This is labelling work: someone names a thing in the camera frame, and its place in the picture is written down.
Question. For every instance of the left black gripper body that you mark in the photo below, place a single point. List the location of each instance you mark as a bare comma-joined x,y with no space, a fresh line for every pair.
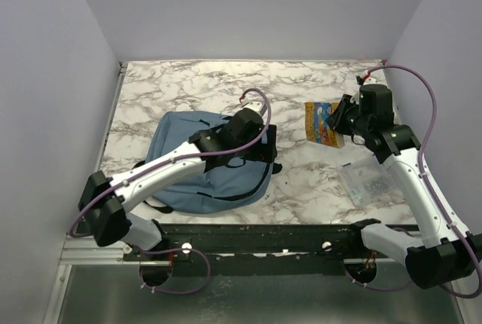
260,151

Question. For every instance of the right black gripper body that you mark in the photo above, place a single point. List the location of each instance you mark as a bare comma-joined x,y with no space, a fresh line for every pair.
348,120

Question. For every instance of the orange white paperback book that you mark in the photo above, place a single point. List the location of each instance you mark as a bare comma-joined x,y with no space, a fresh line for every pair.
316,128

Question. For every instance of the blue fabric backpack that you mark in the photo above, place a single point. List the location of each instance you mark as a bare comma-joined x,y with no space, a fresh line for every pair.
239,183

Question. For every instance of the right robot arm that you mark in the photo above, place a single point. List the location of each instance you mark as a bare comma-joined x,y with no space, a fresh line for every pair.
445,249

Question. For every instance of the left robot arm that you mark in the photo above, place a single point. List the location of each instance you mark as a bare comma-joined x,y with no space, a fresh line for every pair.
198,163

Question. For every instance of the clear plastic screw box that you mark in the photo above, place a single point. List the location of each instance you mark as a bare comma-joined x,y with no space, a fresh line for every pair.
365,180

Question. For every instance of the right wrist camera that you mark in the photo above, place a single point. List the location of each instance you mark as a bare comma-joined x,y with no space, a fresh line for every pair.
364,80

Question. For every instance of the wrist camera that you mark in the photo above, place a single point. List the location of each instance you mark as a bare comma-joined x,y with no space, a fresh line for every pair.
364,80
257,106

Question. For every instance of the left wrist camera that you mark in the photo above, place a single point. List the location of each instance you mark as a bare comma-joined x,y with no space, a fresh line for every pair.
257,106

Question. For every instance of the black mounting base plate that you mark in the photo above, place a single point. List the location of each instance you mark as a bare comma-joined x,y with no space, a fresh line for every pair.
259,250

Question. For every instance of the aluminium rail frame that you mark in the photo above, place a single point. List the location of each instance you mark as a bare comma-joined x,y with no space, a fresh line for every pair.
99,286

